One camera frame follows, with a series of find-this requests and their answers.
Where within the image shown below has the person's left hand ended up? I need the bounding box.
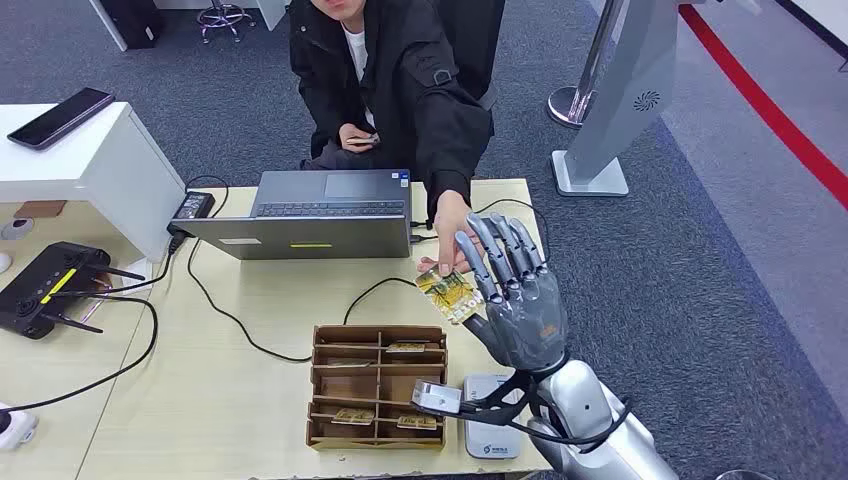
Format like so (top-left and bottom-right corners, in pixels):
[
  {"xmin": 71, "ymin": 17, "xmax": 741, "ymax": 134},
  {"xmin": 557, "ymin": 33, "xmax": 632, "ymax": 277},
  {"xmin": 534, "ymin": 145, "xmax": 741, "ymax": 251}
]
[{"xmin": 418, "ymin": 190, "xmax": 478, "ymax": 276}]

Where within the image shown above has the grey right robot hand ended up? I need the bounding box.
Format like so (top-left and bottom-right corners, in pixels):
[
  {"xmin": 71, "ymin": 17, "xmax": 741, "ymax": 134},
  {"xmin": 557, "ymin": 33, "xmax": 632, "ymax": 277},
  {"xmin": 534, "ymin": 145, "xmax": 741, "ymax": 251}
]
[{"xmin": 453, "ymin": 211, "xmax": 571, "ymax": 376}]

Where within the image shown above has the person's right hand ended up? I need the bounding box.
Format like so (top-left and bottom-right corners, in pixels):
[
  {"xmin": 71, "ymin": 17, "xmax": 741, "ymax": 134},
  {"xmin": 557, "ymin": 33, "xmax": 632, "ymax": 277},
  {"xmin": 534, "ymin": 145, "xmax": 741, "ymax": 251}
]
[{"xmin": 338, "ymin": 123, "xmax": 382, "ymax": 155}]

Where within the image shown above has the person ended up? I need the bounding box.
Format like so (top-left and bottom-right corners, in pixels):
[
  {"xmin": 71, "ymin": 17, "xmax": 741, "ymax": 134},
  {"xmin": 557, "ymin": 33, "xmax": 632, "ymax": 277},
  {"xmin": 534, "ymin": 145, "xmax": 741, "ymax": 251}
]
[{"xmin": 288, "ymin": 0, "xmax": 508, "ymax": 276}]

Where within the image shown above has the white card reader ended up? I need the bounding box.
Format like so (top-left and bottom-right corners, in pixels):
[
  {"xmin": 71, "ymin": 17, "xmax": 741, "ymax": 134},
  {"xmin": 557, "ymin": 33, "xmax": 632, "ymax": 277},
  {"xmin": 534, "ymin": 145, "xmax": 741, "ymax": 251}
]
[{"xmin": 462, "ymin": 372, "xmax": 525, "ymax": 460}]

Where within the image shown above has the wooden card organizer box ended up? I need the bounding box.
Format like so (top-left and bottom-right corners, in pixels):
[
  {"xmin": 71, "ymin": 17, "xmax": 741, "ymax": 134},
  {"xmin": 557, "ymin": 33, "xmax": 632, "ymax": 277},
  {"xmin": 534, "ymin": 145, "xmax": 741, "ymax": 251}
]
[{"xmin": 305, "ymin": 324, "xmax": 450, "ymax": 452}]

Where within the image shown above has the grey laptop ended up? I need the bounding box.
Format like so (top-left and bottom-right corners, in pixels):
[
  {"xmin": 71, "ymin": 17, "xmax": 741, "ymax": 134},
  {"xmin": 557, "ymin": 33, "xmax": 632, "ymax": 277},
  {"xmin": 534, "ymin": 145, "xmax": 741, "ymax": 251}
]
[{"xmin": 170, "ymin": 168, "xmax": 413, "ymax": 261}]

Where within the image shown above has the white desk panel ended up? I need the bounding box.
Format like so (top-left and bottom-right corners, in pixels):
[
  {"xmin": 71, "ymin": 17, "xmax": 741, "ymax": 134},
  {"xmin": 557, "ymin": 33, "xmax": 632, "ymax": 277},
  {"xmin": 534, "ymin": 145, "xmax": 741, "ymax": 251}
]
[
  {"xmin": 89, "ymin": 0, "xmax": 130, "ymax": 53},
  {"xmin": 254, "ymin": 0, "xmax": 293, "ymax": 31}
]

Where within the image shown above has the black laptop power adapter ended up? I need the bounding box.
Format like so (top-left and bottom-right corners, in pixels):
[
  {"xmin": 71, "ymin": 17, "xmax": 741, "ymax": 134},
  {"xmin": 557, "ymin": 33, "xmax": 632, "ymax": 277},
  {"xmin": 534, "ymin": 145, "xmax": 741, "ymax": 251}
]
[{"xmin": 173, "ymin": 191, "xmax": 217, "ymax": 221}]

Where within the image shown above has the chrome stool base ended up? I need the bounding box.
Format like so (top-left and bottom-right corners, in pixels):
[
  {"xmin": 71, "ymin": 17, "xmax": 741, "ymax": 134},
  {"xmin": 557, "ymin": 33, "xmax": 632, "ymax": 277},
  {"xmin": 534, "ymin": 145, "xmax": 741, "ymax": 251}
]
[{"xmin": 196, "ymin": 0, "xmax": 258, "ymax": 45}]

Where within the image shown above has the silver kiosk stand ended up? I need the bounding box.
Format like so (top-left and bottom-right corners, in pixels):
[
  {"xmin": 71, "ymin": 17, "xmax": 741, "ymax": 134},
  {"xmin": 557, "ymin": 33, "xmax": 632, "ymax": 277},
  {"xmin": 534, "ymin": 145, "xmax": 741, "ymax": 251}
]
[{"xmin": 551, "ymin": 0, "xmax": 704, "ymax": 198}]

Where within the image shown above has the black cabinet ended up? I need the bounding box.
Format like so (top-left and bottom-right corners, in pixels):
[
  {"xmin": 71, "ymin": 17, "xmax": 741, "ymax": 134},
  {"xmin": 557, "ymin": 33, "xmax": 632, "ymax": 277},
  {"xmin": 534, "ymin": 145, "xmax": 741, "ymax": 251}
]
[{"xmin": 99, "ymin": 0, "xmax": 167, "ymax": 51}]

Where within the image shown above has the white desk shelf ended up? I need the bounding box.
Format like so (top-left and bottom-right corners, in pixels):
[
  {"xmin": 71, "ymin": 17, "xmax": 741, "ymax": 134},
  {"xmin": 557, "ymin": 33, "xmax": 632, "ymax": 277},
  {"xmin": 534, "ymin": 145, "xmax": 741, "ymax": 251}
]
[{"xmin": 0, "ymin": 101, "xmax": 188, "ymax": 293}]

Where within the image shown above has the black smartphone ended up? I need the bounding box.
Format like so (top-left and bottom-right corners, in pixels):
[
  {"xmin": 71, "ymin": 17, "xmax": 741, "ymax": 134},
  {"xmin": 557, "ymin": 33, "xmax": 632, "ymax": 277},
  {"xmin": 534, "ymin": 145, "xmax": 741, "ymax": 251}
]
[{"xmin": 6, "ymin": 87, "xmax": 117, "ymax": 152}]

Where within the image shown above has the brown pad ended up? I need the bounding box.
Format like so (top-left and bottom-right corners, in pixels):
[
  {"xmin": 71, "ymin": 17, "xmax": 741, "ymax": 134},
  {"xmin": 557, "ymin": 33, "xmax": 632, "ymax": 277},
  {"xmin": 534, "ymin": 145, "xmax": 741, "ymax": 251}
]
[{"xmin": 13, "ymin": 199, "xmax": 69, "ymax": 220}]

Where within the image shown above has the black router with antennas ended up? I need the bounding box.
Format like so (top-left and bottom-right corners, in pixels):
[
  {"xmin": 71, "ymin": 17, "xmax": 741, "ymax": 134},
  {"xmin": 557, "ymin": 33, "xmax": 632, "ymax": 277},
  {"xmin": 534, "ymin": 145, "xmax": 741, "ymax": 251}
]
[{"xmin": 0, "ymin": 241, "xmax": 147, "ymax": 340}]

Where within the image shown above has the grey round puck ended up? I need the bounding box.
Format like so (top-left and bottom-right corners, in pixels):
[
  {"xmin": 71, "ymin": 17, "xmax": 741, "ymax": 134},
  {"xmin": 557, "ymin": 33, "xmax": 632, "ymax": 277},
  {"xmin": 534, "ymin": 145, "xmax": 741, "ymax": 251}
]
[{"xmin": 1, "ymin": 217, "xmax": 36, "ymax": 241}]

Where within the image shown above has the white power strip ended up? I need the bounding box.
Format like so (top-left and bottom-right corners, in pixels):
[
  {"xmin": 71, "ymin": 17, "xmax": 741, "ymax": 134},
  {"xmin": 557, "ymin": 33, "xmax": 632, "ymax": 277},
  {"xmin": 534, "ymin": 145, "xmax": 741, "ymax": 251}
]
[{"xmin": 0, "ymin": 400, "xmax": 40, "ymax": 452}]

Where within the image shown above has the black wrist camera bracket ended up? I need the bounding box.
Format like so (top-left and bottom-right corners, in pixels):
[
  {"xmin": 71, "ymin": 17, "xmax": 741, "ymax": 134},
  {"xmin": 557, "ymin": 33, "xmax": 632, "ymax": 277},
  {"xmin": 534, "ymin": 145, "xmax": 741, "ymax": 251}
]
[{"xmin": 453, "ymin": 370, "xmax": 535, "ymax": 429}]

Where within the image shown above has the black card reader cable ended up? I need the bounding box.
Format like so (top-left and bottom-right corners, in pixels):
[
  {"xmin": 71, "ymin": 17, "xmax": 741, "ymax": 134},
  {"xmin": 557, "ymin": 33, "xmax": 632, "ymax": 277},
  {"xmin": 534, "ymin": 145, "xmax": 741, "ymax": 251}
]
[{"xmin": 343, "ymin": 197, "xmax": 552, "ymax": 326}]

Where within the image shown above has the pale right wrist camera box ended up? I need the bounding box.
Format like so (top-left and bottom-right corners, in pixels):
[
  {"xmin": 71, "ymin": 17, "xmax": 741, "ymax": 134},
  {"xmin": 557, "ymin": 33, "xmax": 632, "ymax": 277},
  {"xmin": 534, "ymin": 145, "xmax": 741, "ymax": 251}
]
[{"xmin": 410, "ymin": 379, "xmax": 463, "ymax": 417}]

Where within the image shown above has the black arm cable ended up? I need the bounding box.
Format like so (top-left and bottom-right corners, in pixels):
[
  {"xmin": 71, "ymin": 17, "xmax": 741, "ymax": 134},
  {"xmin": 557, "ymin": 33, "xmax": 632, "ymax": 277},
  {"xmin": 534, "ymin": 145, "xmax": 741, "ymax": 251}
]
[{"xmin": 510, "ymin": 377, "xmax": 634, "ymax": 446}]

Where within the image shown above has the chrome stanchion post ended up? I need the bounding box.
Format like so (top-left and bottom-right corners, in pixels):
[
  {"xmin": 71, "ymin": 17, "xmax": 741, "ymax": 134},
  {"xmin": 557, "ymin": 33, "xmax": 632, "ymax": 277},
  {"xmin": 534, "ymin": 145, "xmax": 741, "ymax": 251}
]
[{"xmin": 547, "ymin": 0, "xmax": 627, "ymax": 129}]

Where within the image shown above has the black laptop charger cable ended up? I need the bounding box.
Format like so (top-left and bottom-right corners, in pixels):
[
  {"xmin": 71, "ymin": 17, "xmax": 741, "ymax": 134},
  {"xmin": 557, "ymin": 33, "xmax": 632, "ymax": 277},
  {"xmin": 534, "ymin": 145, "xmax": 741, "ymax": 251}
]
[{"xmin": 185, "ymin": 174, "xmax": 314, "ymax": 364}]

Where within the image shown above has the black mains cable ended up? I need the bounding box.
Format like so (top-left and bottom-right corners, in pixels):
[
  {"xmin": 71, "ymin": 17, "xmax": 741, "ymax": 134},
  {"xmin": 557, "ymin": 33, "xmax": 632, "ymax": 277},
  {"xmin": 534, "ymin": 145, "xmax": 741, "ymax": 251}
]
[{"xmin": 0, "ymin": 225, "xmax": 190, "ymax": 415}]

